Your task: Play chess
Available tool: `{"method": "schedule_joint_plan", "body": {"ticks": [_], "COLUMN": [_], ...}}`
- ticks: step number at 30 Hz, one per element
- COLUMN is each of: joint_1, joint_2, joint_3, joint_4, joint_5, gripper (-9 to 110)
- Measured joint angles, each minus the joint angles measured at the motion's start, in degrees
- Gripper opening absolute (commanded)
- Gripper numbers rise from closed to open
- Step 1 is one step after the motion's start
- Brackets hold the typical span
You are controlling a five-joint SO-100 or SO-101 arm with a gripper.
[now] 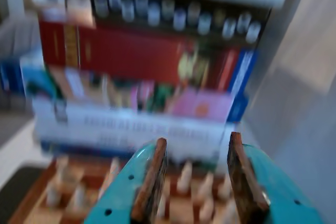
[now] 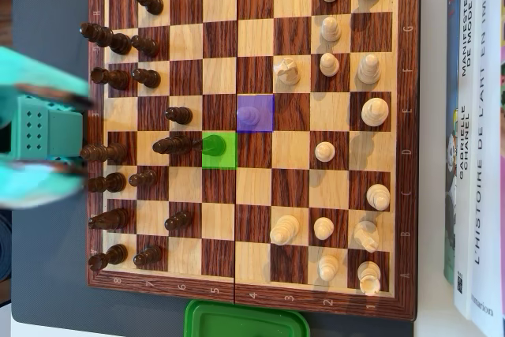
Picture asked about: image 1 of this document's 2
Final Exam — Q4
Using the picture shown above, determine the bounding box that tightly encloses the black box with jar pictures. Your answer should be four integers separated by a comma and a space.
90, 0, 272, 45

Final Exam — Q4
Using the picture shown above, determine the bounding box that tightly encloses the wooden folding chessboard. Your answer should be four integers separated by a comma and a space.
7, 155, 263, 224

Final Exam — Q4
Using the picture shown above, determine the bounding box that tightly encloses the white chess bishop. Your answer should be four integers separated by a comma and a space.
106, 157, 120, 183
177, 161, 195, 193

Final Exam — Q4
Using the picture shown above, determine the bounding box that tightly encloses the blue illustrated book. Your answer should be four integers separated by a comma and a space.
39, 140, 148, 158

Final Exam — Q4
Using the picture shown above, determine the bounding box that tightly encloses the dark grey table mat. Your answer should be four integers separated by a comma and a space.
0, 166, 47, 219

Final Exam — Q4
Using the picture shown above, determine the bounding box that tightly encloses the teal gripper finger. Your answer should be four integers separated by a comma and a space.
227, 131, 325, 224
85, 137, 169, 224

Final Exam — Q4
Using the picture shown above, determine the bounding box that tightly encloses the large red book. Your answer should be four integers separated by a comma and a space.
39, 20, 239, 91

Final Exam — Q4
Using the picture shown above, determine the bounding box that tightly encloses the white Gabrielle Chanel book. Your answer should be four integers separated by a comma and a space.
33, 95, 229, 154

